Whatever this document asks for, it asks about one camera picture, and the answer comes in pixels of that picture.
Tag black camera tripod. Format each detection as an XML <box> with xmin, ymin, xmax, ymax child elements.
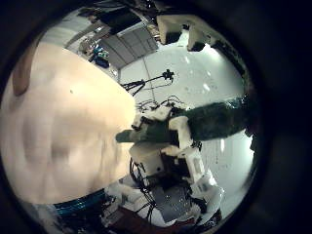
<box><xmin>121</xmin><ymin>68</ymin><xmax>176</xmax><ymax>97</ymax></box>

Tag thin black hand wires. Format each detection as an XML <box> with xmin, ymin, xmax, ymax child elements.
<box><xmin>137</xmin><ymin>95</ymin><xmax>183</xmax><ymax>110</ymax></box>

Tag blue glossy strip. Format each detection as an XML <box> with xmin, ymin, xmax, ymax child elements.
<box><xmin>53</xmin><ymin>189</ymin><xmax>106</xmax><ymax>215</ymax></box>

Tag artificial flower bouquet green wrap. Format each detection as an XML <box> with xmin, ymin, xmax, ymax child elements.
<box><xmin>115</xmin><ymin>96</ymin><xmax>257</xmax><ymax>144</ymax></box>

